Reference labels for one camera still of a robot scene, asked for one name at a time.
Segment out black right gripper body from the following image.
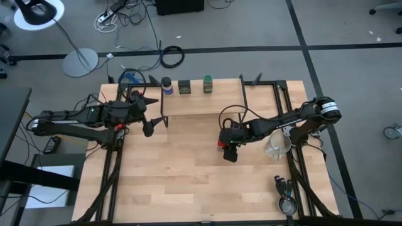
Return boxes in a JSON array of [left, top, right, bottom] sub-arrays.
[[222, 145, 239, 163]]

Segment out green-lid spice jar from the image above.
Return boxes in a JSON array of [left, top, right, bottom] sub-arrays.
[[202, 74, 214, 95]]

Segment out blue cable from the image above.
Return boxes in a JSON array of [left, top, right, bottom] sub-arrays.
[[119, 70, 144, 92]]

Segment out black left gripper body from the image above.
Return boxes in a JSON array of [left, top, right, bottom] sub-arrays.
[[125, 90, 155, 138]]

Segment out black desk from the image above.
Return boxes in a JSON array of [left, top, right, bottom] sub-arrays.
[[0, 86, 81, 226]]

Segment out black aluminium table frame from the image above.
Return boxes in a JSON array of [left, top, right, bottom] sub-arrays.
[[73, 72, 342, 226]]

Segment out coiled white cable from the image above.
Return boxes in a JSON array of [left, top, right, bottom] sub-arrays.
[[94, 13, 119, 34]]

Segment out white power strip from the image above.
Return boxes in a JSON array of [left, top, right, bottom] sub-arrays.
[[97, 9, 114, 23]]

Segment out clear plastic cup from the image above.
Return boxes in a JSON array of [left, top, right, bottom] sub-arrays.
[[264, 129, 293, 161]]

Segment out floor stand with round base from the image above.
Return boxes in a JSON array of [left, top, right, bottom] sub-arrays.
[[13, 0, 100, 78]]

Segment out steel measuring cup black handle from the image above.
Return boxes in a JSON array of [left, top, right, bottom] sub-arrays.
[[273, 175, 295, 214], [279, 178, 296, 215], [278, 179, 298, 217]]

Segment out wooden shelf black metal legs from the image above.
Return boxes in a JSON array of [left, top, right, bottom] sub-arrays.
[[159, 75, 247, 128]]

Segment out coiled black cable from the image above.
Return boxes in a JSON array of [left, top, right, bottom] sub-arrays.
[[160, 45, 185, 69]]

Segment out grey office chair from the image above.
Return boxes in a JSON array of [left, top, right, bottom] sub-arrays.
[[369, 0, 402, 35]]

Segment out dark square spice tin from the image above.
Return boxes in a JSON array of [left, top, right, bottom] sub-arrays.
[[177, 79, 192, 95]]

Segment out black-lid spice jar purple label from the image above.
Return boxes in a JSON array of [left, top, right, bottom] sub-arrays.
[[161, 77, 175, 97]]

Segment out grey caster wheel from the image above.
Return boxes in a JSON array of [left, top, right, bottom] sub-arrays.
[[383, 122, 402, 141]]

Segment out white box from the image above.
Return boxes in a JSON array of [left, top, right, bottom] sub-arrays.
[[24, 164, 76, 210]]

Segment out black wheeled base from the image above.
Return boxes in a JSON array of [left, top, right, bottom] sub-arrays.
[[0, 22, 17, 80]]

